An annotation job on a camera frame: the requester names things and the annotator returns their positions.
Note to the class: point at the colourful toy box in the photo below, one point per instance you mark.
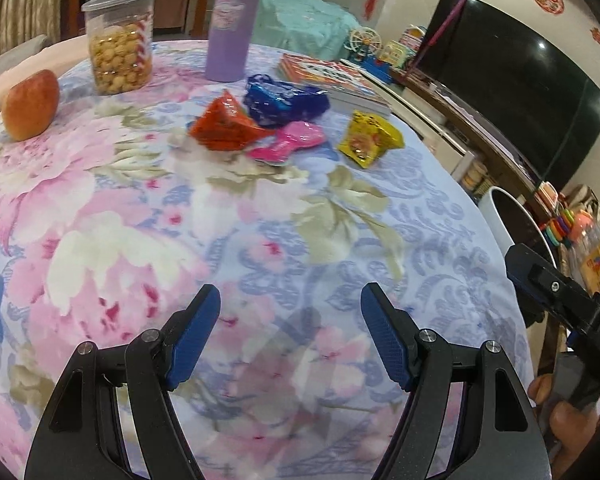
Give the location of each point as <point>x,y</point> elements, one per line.
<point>396,54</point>

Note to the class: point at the purple tumbler bottle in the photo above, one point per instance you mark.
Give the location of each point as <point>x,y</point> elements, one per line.
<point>230,32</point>

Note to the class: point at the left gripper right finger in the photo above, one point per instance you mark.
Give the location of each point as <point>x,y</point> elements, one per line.
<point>467,415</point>

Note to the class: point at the toy ferris wheel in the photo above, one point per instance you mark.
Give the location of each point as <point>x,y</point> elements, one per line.
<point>364,42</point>

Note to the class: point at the yellow snack packet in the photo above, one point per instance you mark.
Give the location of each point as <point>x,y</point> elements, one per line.
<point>368,137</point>

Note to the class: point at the red apple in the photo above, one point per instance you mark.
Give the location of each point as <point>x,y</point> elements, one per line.
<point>29,107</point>

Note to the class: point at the floral tablecloth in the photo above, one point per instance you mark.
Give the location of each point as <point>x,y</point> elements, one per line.
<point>114,217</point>

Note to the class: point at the colourful book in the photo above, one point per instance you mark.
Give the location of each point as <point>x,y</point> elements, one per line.
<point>346,88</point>

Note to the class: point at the blue cookie wrapper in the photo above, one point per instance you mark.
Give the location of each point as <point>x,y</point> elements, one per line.
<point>274,103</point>

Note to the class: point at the red snack wrapper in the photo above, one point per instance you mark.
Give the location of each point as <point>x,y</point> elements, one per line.
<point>225,126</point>

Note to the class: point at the pink hairbrush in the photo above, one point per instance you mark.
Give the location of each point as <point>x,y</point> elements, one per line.
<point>295,136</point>

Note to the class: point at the white trash bin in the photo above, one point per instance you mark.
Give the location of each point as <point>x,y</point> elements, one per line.
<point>511,224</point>

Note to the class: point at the clear jar of snacks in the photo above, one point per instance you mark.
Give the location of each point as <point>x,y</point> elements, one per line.
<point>119,35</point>

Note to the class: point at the rainbow stacking ring toy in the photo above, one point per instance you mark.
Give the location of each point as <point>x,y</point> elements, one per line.
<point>557,230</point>

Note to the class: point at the black television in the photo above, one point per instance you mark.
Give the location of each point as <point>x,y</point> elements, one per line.
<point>543,107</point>

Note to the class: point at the right hand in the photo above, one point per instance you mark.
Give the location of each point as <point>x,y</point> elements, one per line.
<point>579,433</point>

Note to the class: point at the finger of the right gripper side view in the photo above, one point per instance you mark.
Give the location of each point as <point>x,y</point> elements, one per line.
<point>547,289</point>

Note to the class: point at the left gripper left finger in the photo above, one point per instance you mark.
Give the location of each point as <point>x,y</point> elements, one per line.
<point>80,435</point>

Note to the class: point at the teal cloth-covered furniture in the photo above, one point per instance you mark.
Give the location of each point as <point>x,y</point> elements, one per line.
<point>311,27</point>

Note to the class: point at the white TV cabinet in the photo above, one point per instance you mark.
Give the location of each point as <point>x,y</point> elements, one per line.
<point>455,155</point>

